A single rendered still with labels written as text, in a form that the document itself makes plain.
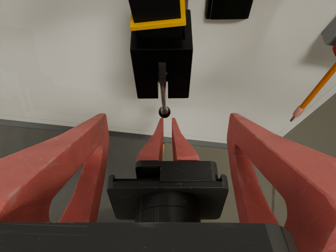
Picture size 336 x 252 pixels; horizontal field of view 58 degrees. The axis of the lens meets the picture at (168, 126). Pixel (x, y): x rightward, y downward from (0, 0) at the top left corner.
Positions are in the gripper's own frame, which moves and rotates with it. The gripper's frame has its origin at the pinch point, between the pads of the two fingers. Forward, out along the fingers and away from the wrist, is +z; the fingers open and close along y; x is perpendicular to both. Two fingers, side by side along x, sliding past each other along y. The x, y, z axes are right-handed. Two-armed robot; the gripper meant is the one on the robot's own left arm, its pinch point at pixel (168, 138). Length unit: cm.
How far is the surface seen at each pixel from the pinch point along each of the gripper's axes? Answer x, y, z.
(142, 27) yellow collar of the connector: -1.4, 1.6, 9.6
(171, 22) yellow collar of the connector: -1.8, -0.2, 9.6
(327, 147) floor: 93, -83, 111
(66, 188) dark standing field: 93, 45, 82
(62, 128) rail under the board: 20.0, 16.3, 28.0
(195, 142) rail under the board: 24.7, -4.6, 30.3
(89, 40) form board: 3.5, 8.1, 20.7
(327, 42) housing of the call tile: 3.0, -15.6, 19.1
